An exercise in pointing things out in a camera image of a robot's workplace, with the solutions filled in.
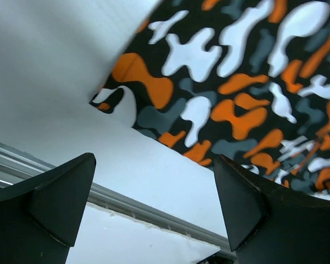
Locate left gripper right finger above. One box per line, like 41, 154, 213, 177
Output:
214, 155, 330, 263

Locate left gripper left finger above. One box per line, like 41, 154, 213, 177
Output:
0, 153, 96, 263

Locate orange camouflage shorts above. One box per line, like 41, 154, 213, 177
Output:
90, 1, 330, 195

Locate front aluminium rail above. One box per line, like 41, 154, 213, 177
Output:
0, 143, 237, 261

